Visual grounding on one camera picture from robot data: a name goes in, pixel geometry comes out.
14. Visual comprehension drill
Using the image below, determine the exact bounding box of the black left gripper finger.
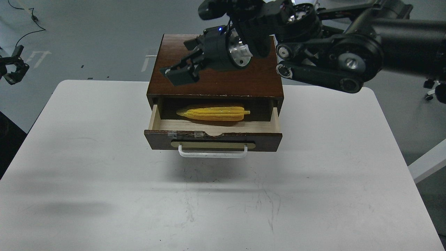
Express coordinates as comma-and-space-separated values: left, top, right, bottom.
0, 45, 30, 85

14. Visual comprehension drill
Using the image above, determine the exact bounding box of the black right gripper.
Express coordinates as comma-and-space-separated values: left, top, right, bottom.
160, 26, 253, 86

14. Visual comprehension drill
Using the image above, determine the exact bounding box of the yellow corn cob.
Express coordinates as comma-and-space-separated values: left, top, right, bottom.
176, 105, 251, 121

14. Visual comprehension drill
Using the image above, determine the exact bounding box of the wooden drawer with white handle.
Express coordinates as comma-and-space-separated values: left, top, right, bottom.
144, 105, 283, 158

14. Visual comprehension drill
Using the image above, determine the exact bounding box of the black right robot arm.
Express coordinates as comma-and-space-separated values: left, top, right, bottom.
160, 0, 446, 103

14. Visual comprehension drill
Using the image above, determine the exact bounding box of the dark wooden drawer cabinet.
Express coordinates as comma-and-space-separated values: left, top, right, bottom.
146, 34, 284, 121

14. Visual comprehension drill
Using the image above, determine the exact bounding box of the grey office chair on wheels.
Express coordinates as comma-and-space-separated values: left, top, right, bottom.
423, 78, 446, 104

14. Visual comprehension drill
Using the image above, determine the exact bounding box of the black cable on floor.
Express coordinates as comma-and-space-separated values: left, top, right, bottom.
7, 0, 46, 53

